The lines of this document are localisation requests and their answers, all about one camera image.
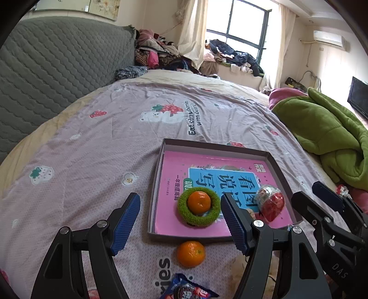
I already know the red egg toy in box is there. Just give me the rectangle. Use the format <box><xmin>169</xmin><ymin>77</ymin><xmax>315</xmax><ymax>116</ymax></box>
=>
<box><xmin>254</xmin><ymin>184</ymin><xmax>285</xmax><ymax>222</ymax></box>

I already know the cream curtain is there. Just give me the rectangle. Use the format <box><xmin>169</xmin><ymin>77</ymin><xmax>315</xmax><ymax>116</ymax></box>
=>
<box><xmin>259</xmin><ymin>4</ymin><xmax>296</xmax><ymax>93</ymax></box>
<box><xmin>175</xmin><ymin>0</ymin><xmax>208</xmax><ymax>69</ymax></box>

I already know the clothes pile by headboard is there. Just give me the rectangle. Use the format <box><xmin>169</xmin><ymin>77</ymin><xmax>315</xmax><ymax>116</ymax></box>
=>
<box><xmin>115</xmin><ymin>29</ymin><xmax>200</xmax><ymax>81</ymax></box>

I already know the cream curtain right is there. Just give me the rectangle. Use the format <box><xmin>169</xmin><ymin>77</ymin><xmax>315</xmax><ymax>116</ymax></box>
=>
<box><xmin>259</xmin><ymin>4</ymin><xmax>296</xmax><ymax>93</ymax></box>

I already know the grey shallow cardboard box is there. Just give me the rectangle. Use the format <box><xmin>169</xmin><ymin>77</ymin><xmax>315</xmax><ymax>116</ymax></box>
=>
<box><xmin>148</xmin><ymin>138</ymin><xmax>302</xmax><ymax>243</ymax></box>

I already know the grey quilted headboard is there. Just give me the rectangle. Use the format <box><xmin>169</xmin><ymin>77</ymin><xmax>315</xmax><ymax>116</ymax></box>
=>
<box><xmin>1</xmin><ymin>16</ymin><xmax>136</xmax><ymax>159</ymax></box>

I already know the floral wall panel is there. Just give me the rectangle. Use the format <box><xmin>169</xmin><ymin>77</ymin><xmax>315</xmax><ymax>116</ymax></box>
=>
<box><xmin>35</xmin><ymin>0</ymin><xmax>120</xmax><ymax>20</ymax></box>

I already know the white air conditioner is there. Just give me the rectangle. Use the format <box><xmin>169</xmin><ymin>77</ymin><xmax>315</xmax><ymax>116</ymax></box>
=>
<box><xmin>313</xmin><ymin>31</ymin><xmax>350</xmax><ymax>52</ymax></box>

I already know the pink pillow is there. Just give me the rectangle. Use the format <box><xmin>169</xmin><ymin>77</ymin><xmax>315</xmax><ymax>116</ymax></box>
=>
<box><xmin>269</xmin><ymin>87</ymin><xmax>307</xmax><ymax>110</ymax></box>

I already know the red candy wrapper toy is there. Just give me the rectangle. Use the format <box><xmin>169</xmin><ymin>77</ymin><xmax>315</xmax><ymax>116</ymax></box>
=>
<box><xmin>336</xmin><ymin>184</ymin><xmax>352</xmax><ymax>200</ymax></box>

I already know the pink strawberry bed sheet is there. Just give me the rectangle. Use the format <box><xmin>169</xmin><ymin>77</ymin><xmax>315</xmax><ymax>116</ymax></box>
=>
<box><xmin>1</xmin><ymin>78</ymin><xmax>334</xmax><ymax>298</ymax></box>

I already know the dark framed window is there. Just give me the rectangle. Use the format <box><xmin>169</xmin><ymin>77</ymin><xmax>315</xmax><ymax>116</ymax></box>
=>
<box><xmin>205</xmin><ymin>0</ymin><xmax>278</xmax><ymax>62</ymax></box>

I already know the green fleece blanket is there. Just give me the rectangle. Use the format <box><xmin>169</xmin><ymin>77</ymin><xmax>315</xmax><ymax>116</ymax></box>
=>
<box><xmin>272</xmin><ymin>87</ymin><xmax>367</xmax><ymax>190</ymax></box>

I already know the cream curtain left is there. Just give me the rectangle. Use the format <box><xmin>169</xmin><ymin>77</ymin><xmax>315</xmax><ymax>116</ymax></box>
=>
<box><xmin>175</xmin><ymin>0</ymin><xmax>208</xmax><ymax>69</ymax></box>

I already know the black television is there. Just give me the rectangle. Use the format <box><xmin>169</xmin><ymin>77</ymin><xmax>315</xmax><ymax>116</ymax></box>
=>
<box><xmin>348</xmin><ymin>77</ymin><xmax>368</xmax><ymax>119</ymax></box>

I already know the clothes pile on windowsill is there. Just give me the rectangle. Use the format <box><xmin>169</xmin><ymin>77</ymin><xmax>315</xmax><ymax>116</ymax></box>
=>
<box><xmin>205</xmin><ymin>39</ymin><xmax>265</xmax><ymax>77</ymax></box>

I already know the orange tangerine on bed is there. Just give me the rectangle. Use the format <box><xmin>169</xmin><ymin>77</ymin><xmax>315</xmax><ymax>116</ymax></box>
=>
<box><xmin>176</xmin><ymin>241</ymin><xmax>206</xmax><ymax>268</ymax></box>

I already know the pink blue workbook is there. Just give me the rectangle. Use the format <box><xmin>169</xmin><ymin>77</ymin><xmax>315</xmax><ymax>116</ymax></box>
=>
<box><xmin>152</xmin><ymin>150</ymin><xmax>286</xmax><ymax>238</ymax></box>

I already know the orange tangerine in box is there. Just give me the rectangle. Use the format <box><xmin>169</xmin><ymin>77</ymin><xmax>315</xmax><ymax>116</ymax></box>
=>
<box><xmin>187</xmin><ymin>191</ymin><xmax>211</xmax><ymax>216</ymax></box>

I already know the blue cookie snack packet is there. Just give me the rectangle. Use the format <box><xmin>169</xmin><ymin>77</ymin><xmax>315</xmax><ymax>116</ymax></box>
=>
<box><xmin>160</xmin><ymin>273</ymin><xmax>220</xmax><ymax>299</ymax></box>

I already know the green fuzzy ring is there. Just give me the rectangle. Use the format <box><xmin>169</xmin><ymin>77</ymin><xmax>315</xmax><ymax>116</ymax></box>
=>
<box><xmin>177</xmin><ymin>186</ymin><xmax>222</xmax><ymax>227</ymax></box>

